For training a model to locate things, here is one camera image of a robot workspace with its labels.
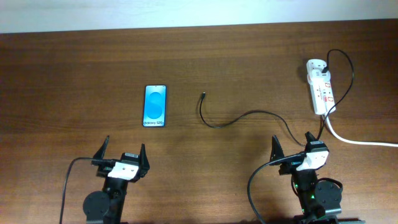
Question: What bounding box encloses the black USB charging cable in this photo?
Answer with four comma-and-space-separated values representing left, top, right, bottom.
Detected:
198, 49, 355, 148

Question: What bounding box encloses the white power strip cord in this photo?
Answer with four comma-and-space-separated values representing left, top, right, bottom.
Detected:
323, 113, 398, 148

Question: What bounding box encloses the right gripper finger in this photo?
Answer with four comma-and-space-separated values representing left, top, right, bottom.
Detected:
305, 131, 317, 144
269, 135, 285, 166

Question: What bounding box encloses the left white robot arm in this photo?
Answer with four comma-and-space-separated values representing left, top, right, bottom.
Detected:
83, 137, 150, 223

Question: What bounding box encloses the white power strip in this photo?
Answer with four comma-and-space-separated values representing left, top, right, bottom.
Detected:
307, 72, 335, 115

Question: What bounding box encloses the blue Galaxy smartphone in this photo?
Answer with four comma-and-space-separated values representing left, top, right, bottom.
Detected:
142, 85, 167, 128

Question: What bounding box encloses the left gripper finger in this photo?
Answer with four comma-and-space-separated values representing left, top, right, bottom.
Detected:
139, 144, 150, 174
93, 136, 109, 159

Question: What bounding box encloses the white wall charger adapter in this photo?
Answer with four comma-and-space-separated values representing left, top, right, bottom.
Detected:
306, 59, 331, 85

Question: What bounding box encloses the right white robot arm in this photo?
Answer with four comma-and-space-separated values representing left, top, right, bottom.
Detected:
270, 132, 343, 223

